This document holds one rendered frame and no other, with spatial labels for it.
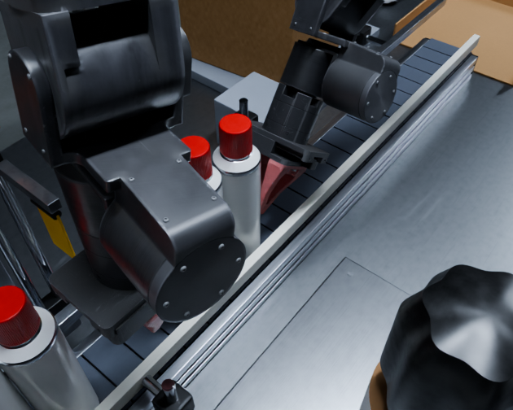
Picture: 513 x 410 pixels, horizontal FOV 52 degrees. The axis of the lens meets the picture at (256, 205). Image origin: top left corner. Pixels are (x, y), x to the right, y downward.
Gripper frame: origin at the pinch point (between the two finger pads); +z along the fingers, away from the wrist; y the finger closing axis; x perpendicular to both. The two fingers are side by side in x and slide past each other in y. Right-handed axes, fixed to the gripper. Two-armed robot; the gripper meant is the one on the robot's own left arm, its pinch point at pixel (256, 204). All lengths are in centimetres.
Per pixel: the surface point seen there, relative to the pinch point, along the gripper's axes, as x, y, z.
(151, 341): -11.9, 0.0, 16.2
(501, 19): 72, 3, -44
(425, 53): 45, -1, -29
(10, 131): 86, -160, 48
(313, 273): 8.4, 7.7, 6.9
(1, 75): 103, -199, 34
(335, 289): 2.6, 12.6, 5.2
